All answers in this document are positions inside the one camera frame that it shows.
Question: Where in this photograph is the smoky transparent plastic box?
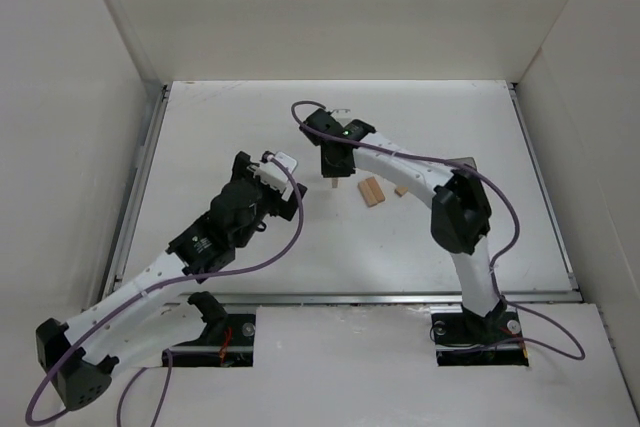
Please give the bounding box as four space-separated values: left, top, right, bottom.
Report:
452 157 477 170

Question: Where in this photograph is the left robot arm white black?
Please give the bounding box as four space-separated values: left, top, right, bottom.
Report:
35 151 306 412

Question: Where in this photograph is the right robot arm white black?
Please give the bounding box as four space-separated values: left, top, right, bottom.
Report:
298 108 507 346

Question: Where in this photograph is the engraved wood block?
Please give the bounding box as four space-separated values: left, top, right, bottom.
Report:
357 177 386 208

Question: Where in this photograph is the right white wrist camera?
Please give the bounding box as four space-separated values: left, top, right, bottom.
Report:
328 108 353 127

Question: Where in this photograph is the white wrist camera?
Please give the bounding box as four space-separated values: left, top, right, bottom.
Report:
328 108 353 127
253 151 298 196

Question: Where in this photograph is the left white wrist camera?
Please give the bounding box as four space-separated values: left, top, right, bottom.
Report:
253 151 298 196

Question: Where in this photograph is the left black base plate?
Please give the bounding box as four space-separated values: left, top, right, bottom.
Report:
170 312 256 368

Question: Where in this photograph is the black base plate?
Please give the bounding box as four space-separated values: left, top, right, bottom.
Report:
429 308 529 367
170 312 256 368

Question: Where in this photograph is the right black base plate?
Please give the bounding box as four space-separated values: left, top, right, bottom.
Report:
429 308 529 367

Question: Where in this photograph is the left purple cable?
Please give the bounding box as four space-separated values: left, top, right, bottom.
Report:
24 151 306 427

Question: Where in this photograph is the aluminium table frame rail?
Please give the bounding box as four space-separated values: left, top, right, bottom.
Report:
103 80 581 304

